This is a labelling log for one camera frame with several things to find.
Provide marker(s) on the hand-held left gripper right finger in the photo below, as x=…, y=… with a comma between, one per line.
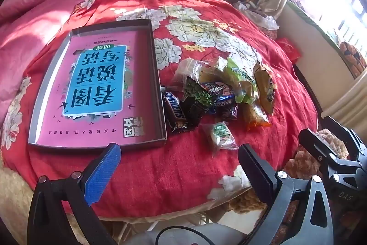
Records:
x=258, y=173

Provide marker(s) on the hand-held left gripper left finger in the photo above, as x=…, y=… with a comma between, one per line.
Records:
x=103, y=173

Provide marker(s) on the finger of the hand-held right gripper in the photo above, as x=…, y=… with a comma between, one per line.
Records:
x=357, y=147
x=318, y=147

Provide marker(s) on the orange clear snack packet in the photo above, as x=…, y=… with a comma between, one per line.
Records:
x=253, y=115

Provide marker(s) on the blue cookie packet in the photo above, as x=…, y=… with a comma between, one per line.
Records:
x=218, y=90

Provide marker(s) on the brown chocolate bar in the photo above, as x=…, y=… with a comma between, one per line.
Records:
x=175, y=110

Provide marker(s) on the black green pea snack packet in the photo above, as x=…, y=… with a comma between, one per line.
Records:
x=197, y=98

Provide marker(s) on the grey shallow cardboard box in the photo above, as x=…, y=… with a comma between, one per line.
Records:
x=159, y=90

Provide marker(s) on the light green snack packet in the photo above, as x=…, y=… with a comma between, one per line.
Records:
x=238, y=72

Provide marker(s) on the brown fluffy blanket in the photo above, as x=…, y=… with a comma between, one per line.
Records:
x=304, y=159

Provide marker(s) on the small round cake packet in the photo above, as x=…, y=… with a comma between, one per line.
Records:
x=219, y=134

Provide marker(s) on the red floral blanket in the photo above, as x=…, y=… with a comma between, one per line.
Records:
x=172, y=176

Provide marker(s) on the dark purple cookie packet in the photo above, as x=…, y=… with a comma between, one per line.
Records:
x=226, y=111

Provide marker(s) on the orange patterned cushion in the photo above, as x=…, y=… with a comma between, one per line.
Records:
x=352, y=58

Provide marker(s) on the pink book with blue label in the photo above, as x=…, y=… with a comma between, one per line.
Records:
x=97, y=84

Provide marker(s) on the red paper packet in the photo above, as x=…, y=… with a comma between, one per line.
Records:
x=289, y=49

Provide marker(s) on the clear packet with yellow snack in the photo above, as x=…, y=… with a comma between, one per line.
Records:
x=213, y=70

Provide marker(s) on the white plastic bag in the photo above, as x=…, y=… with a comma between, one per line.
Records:
x=258, y=16

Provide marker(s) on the pink quilt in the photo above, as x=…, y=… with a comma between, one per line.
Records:
x=43, y=9

